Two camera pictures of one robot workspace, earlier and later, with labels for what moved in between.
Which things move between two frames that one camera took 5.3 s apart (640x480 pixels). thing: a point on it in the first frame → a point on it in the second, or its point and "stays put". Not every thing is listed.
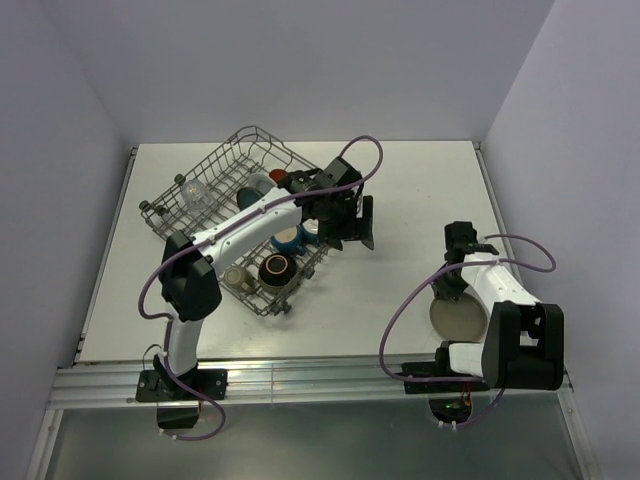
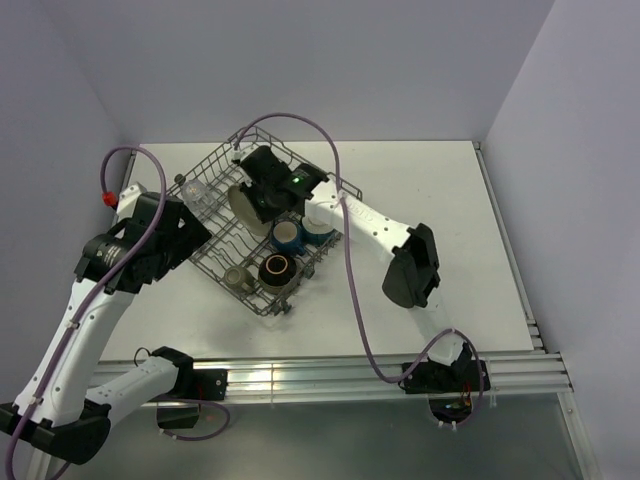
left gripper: (356, 229) → (190, 237)
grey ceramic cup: (238, 277) stays put
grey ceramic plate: (464, 320) → (246, 212)
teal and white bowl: (310, 231) stays put
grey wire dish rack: (272, 272) stays put
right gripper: (443, 290) → (249, 189)
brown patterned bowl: (277, 270) stays put
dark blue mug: (290, 240) stays put
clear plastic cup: (196, 197) stays put
